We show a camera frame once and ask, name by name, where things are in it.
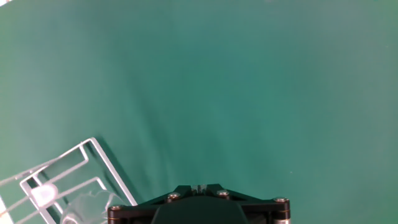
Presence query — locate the clear wine glass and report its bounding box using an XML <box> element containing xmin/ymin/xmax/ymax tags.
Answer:
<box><xmin>60</xmin><ymin>189</ymin><xmax>127</xmax><ymax>224</ymax></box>

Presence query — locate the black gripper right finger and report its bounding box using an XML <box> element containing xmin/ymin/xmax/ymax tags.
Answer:
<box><xmin>198</xmin><ymin>184</ymin><xmax>292</xmax><ymax>224</ymax></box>

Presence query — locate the green table mat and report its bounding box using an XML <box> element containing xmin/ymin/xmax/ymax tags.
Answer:
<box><xmin>0</xmin><ymin>0</ymin><xmax>398</xmax><ymax>224</ymax></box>

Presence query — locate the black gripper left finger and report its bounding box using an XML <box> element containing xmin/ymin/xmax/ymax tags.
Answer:
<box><xmin>107</xmin><ymin>184</ymin><xmax>200</xmax><ymax>224</ymax></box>

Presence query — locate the white cup rack wooden handle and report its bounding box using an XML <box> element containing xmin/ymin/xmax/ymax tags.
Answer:
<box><xmin>0</xmin><ymin>137</ymin><xmax>139</xmax><ymax>224</ymax></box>

